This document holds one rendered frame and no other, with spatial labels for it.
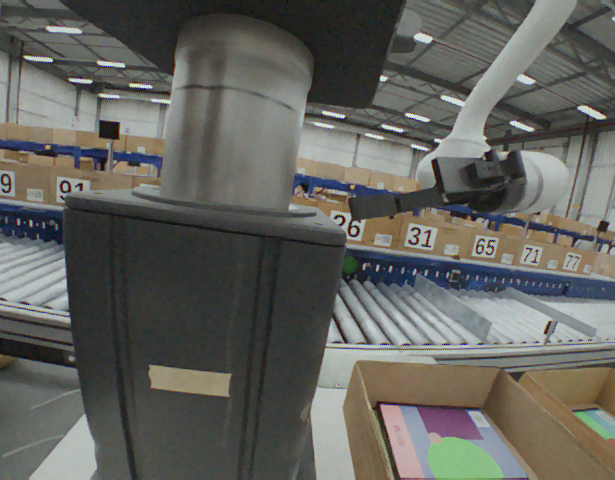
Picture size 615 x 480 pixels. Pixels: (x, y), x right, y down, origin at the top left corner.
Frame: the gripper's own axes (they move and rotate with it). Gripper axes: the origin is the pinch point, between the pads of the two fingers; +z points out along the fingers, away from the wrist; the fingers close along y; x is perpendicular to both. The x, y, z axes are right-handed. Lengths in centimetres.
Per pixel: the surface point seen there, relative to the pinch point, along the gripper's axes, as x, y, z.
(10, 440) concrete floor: -57, 100, 110
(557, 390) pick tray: -42, 2, -38
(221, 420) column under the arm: -14.6, -1.9, 20.4
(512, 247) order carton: -25, 57, -134
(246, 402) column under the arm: -13.5, -2.7, 18.4
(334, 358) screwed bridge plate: -28.3, 30.4, -3.3
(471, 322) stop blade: -38, 34, -56
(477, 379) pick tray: -32.6, 8.4, -20.4
